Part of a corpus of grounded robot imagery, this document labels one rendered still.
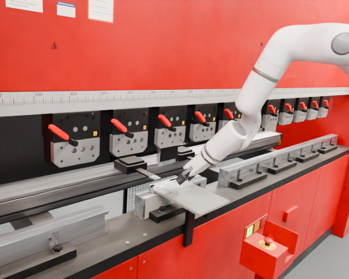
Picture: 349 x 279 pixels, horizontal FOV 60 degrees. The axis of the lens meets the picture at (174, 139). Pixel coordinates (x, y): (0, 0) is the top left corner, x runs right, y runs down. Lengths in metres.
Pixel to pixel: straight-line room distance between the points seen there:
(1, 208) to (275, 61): 1.05
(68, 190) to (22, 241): 0.38
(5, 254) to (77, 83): 0.53
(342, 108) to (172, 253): 2.27
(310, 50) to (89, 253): 0.91
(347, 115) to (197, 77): 2.07
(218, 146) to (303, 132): 2.28
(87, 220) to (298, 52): 0.85
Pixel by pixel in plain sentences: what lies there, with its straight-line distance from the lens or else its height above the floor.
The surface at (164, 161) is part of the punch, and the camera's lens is 1.27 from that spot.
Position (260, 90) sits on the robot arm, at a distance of 0.97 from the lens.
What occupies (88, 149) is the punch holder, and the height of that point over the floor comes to 1.22.
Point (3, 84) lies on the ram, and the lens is 0.87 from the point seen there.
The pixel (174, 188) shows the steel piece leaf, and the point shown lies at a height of 1.00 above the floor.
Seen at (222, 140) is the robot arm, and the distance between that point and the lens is 1.03.
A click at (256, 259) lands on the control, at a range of 1.41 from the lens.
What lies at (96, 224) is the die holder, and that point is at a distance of 1.14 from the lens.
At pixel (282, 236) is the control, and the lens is 1.54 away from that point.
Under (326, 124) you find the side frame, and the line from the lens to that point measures 3.18.
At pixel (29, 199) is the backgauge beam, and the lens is 1.29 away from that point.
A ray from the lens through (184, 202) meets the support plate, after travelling 1.15.
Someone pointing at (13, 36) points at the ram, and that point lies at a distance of 0.87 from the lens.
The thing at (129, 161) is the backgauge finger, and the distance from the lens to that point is 1.43.
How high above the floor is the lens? 1.52
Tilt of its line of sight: 15 degrees down
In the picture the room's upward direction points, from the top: 5 degrees clockwise
